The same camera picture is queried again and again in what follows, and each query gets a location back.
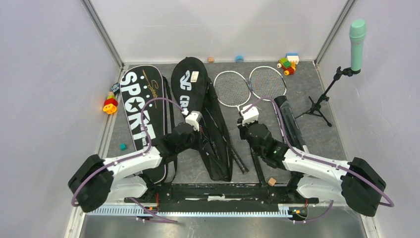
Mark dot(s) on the red yellow toy blocks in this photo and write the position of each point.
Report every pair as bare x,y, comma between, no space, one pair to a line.
110,104

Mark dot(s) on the green microphone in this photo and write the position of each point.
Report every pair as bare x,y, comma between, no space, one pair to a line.
357,34

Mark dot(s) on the black crossway racket bag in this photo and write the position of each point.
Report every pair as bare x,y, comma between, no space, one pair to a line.
193,90

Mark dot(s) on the blue cylinder block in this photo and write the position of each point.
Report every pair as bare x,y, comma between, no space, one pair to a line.
239,58

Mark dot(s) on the black white shaft racket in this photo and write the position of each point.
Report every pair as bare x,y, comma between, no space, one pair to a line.
265,81

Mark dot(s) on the black sport racket bag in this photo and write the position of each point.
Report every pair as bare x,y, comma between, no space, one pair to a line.
142,88

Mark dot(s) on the small wooden cube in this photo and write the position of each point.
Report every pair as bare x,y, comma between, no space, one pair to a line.
271,182

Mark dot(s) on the teal cube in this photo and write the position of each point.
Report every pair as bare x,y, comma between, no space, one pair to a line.
123,146

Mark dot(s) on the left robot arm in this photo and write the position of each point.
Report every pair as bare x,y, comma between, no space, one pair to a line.
99,180

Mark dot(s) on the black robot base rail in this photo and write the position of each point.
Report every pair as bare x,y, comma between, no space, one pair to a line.
223,197

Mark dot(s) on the black shuttlecock tube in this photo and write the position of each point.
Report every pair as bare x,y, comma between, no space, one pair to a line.
292,130

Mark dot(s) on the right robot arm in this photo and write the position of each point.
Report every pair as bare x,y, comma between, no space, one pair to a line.
355,182

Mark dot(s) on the white frame racket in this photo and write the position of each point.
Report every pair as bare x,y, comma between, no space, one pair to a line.
233,91

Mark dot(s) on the green blue blocks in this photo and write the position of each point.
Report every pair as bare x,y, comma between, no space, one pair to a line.
288,63

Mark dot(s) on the black microphone tripod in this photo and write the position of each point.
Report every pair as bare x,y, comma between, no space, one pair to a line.
314,110

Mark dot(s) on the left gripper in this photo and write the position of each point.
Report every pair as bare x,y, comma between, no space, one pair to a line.
193,132

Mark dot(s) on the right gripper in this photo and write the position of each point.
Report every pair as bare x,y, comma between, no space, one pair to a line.
241,128

